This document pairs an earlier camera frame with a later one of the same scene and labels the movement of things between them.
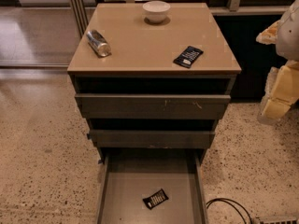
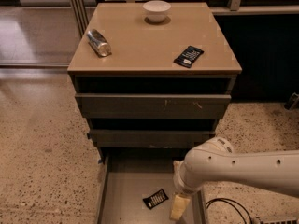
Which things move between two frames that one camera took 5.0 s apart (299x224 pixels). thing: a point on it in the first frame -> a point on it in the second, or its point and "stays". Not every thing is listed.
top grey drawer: x=152 y=105 stays
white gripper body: x=289 y=36 -> x=181 y=180
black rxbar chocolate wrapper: x=155 y=199 stays
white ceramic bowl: x=156 y=10 stays
